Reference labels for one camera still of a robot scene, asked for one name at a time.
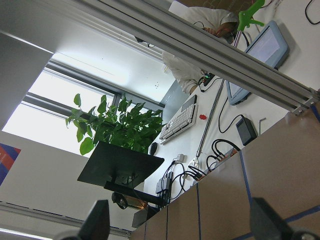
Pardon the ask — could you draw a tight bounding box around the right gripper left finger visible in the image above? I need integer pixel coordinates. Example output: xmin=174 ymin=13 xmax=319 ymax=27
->
xmin=77 ymin=200 xmax=110 ymax=240

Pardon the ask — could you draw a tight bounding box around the green handled grabber stick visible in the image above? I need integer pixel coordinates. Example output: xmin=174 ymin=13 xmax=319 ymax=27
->
xmin=195 ymin=0 xmax=265 ymax=160

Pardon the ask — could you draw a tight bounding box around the green potted plant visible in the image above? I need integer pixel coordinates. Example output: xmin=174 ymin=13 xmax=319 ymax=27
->
xmin=65 ymin=94 xmax=164 ymax=156

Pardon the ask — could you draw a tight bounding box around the aluminium frame post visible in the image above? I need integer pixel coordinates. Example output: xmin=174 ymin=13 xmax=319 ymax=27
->
xmin=71 ymin=0 xmax=320 ymax=115

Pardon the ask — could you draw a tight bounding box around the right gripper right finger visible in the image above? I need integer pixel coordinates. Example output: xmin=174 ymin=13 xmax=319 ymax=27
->
xmin=249 ymin=197 xmax=294 ymax=240

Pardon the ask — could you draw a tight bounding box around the person with glasses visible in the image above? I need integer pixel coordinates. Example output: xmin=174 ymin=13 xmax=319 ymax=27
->
xmin=162 ymin=6 xmax=239 ymax=95

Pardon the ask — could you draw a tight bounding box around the white keyboard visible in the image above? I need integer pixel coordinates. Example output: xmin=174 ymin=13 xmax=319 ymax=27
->
xmin=159 ymin=103 xmax=198 ymax=145

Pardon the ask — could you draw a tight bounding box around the blue teach pendant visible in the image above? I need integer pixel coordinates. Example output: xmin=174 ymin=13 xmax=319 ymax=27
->
xmin=225 ymin=20 xmax=290 ymax=106

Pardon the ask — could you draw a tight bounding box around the black monitor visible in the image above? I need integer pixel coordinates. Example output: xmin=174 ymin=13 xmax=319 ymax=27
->
xmin=77 ymin=141 xmax=165 ymax=188

